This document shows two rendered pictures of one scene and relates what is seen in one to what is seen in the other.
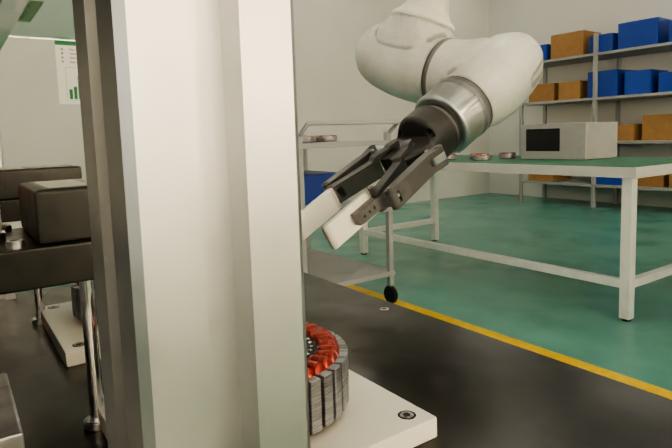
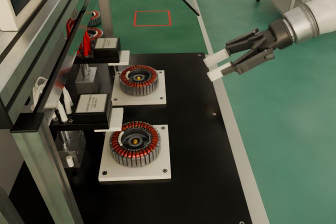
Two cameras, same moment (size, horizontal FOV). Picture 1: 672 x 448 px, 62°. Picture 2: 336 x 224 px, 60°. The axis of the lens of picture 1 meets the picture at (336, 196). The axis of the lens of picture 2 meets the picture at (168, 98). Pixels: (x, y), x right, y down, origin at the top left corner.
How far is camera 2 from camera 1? 42 cm
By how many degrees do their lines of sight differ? 44
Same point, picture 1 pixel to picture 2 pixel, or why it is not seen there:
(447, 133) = (284, 40)
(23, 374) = not seen: hidden behind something
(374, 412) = (158, 165)
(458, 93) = (300, 20)
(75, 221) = (81, 119)
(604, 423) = (215, 197)
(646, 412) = (231, 200)
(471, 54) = not seen: outside the picture
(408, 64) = not seen: outside the picture
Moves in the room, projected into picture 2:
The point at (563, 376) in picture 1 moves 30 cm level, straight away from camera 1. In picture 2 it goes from (228, 175) to (312, 119)
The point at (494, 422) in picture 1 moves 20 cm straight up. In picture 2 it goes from (188, 181) to (194, 109)
